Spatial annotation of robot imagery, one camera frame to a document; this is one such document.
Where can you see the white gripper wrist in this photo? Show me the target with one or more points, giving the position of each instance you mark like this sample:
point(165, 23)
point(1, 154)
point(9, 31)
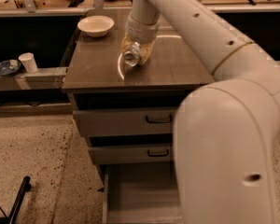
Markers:
point(142, 33)

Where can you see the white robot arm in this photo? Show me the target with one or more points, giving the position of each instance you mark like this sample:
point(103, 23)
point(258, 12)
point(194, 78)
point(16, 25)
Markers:
point(223, 132)

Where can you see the grey drawer cabinet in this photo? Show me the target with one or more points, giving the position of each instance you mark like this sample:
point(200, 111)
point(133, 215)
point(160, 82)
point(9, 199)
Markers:
point(98, 78)

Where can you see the top grey drawer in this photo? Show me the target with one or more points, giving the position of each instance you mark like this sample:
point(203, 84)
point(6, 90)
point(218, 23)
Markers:
point(126, 121)

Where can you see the middle grey drawer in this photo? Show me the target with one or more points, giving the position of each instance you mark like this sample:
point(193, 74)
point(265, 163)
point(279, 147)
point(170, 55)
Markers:
point(127, 154)

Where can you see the bottom open grey drawer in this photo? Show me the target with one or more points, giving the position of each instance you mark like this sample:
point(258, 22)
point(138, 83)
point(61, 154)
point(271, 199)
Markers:
point(141, 193)

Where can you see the white bowl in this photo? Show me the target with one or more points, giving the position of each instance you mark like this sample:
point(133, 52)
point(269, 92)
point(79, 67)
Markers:
point(95, 26)

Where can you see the white paper cup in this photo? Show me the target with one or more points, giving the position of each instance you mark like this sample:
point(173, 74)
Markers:
point(28, 61)

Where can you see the dark plate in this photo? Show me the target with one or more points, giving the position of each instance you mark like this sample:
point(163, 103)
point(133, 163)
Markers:
point(9, 68)

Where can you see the black stand leg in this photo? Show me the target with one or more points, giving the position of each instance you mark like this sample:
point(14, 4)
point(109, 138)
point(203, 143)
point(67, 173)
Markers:
point(11, 218)

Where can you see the black top drawer handle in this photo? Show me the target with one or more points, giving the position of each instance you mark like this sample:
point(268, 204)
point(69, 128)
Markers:
point(151, 120)

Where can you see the black drawer handle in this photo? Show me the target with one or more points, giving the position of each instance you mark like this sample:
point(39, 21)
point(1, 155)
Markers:
point(158, 154)
point(151, 120)

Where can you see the black middle drawer handle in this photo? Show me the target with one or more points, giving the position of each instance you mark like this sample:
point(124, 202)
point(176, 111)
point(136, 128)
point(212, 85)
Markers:
point(158, 154)

